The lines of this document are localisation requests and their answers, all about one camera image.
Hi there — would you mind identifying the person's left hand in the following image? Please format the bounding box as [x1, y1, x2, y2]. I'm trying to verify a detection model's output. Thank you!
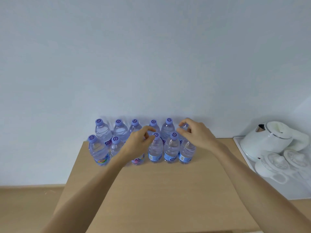
[118, 125, 156, 163]

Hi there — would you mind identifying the person's right hand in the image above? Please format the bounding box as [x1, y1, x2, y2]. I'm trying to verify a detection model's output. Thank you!
[177, 118, 221, 152]

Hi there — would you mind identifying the row of water bottles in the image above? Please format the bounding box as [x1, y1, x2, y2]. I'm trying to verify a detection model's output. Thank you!
[88, 117, 190, 167]

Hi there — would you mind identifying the person's right forearm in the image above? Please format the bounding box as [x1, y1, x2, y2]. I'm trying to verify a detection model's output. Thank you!
[211, 143, 311, 233]

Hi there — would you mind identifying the person's left forearm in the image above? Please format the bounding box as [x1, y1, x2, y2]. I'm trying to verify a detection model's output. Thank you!
[39, 154, 128, 233]

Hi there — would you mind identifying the wooden table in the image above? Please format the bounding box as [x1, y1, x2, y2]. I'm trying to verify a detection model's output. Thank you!
[52, 138, 311, 233]

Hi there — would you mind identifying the white electric kettle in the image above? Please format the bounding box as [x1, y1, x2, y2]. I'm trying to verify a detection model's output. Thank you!
[240, 121, 310, 163]

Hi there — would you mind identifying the white cup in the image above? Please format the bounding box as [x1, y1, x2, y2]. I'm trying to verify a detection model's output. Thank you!
[283, 150, 311, 173]
[254, 152, 291, 184]

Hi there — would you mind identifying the white tray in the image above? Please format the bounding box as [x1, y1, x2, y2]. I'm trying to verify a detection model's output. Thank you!
[233, 136, 311, 201]

